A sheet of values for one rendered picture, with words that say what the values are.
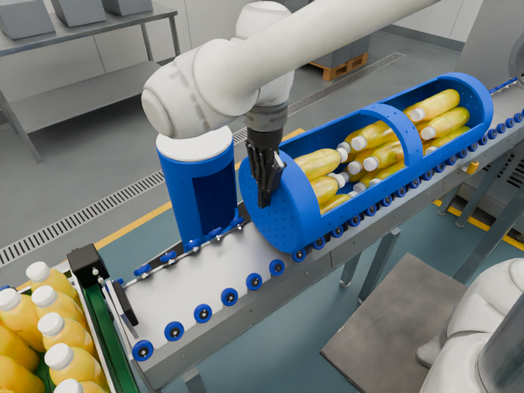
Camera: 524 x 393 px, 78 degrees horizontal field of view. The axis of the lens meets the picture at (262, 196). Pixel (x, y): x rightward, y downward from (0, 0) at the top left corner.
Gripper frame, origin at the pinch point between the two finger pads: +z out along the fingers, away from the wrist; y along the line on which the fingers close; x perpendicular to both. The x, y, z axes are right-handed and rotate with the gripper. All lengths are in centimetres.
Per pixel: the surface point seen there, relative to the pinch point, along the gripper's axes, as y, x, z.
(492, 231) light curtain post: 30, 108, 59
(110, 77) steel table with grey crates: -307, 27, 87
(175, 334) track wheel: 9.2, -31.7, 19.9
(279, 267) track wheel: 9.1, -1.3, 19.1
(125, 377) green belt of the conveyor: 8, -45, 27
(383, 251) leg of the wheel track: 6, 64, 66
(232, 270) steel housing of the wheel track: 0.1, -10.8, 23.4
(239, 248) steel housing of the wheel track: -5.4, -5.0, 23.3
